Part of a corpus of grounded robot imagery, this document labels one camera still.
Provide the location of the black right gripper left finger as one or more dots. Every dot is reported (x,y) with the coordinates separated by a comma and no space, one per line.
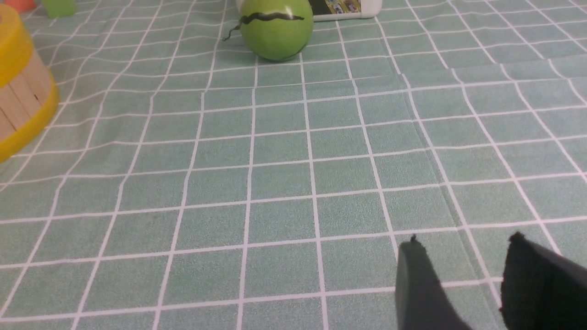
(420,300)

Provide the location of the green checkered tablecloth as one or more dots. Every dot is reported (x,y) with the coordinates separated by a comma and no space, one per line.
(185,184)

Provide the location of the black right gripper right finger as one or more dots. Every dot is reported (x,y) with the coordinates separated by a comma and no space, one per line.
(542,290)

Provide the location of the orange toy pear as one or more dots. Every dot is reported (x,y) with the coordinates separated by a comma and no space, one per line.
(21,6)

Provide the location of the bamboo steamer base yellow rim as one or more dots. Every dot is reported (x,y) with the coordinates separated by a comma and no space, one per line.
(29,96)

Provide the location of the green cup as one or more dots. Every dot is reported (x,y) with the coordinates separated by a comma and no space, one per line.
(59,8)

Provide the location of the green toy watermelon ball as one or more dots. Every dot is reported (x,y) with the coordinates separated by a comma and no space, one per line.
(275,30)

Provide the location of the white box with green lid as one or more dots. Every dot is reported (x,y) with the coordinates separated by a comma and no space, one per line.
(344,9)

